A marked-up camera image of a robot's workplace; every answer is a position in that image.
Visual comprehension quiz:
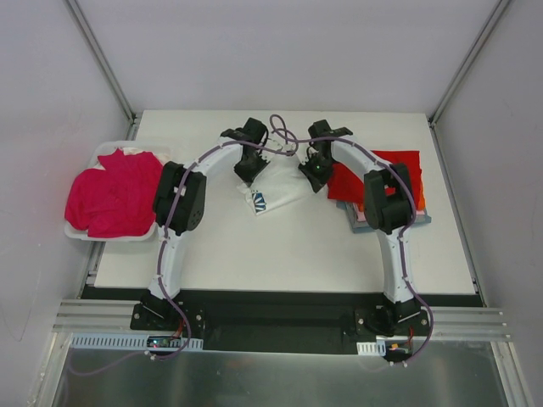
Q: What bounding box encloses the white slotted cable duct left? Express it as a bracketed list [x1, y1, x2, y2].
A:
[71, 333, 204, 353]

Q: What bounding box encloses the magenta t-shirt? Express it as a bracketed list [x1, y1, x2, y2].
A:
[65, 148, 165, 241]

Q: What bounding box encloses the red t-shirt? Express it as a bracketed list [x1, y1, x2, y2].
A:
[327, 150, 423, 204]

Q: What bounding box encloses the pink t-shirt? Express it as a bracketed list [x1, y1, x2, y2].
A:
[351, 203, 431, 223]

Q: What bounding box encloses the white plastic basket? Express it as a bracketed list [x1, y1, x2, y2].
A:
[62, 138, 173, 243]

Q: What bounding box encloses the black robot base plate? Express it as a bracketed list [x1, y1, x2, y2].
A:
[130, 289, 430, 354]

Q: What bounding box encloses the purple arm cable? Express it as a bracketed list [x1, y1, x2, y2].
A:
[67, 139, 298, 376]
[269, 113, 434, 372]

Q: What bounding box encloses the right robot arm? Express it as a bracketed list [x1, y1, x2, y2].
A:
[299, 120, 421, 335]

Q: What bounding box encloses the left rear frame post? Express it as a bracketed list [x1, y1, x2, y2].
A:
[63, 0, 137, 125]

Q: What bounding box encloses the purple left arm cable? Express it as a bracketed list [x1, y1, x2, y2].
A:
[67, 139, 298, 376]

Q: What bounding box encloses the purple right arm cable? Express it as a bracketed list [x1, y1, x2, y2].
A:
[269, 113, 434, 372]

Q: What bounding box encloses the white slotted cable duct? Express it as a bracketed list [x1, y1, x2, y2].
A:
[71, 333, 204, 353]
[356, 340, 386, 357]

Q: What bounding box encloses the grey aluminium frame post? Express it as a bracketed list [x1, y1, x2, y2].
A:
[428, 0, 514, 129]

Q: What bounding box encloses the orange t-shirt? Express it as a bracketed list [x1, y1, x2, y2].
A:
[353, 189, 426, 213]

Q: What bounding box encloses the white slotted cable duct right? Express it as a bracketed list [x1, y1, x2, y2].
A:
[356, 340, 386, 357]

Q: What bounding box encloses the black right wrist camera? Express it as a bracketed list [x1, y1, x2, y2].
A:
[308, 120, 332, 139]

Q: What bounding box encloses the blue-grey t-shirt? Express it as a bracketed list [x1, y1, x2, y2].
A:
[337, 201, 434, 234]

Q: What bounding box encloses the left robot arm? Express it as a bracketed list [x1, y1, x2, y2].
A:
[148, 123, 269, 330]

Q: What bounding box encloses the grey t-shirt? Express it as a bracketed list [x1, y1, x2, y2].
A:
[344, 203, 432, 229]

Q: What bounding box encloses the white t-shirt with flower print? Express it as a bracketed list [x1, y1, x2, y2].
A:
[237, 156, 314, 216]

